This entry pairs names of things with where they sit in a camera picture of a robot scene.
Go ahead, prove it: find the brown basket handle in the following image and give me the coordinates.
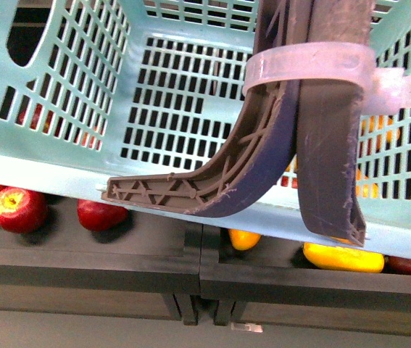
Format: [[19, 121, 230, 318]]
[[102, 1, 374, 246]]

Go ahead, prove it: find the yellow mango small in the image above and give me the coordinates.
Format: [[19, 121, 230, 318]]
[[228, 229, 262, 251]]

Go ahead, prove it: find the white zip tie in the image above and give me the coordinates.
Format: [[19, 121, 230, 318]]
[[242, 41, 411, 115]]

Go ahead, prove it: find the black display shelf frame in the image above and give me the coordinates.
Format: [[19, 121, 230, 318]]
[[0, 200, 411, 335]]

